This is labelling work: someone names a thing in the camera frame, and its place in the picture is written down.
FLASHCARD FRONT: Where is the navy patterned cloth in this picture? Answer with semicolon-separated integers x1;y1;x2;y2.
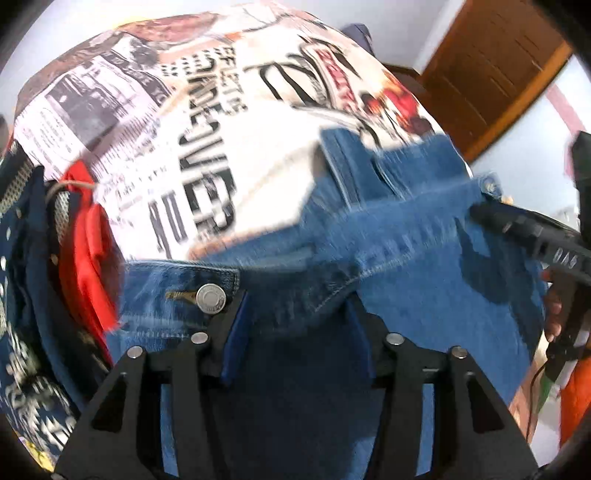
0;138;114;446

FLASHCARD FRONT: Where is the red cloth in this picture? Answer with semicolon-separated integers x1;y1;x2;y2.
59;159;124;366

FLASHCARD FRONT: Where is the wooden door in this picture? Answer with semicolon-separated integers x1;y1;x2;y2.
417;0;574;163

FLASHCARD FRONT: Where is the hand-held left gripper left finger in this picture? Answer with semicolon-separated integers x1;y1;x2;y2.
52;288;252;480

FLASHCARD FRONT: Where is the person's right hand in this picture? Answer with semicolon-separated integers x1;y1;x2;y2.
540;271;568;343

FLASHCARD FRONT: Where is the blue denim jacket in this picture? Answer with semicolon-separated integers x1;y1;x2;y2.
108;127;551;480

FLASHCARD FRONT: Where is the white wardrobe sliding door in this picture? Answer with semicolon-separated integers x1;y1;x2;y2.
470;58;591;234

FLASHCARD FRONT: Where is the printed blanket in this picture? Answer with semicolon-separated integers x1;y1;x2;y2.
13;0;472;265

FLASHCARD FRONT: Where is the grey backpack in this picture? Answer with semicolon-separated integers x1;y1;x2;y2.
341;22;385;57

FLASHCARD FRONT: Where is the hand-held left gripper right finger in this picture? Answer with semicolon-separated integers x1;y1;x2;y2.
345;298;540;480

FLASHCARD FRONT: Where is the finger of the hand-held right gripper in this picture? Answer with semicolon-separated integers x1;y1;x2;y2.
570;131;591;197
470;204;546;261

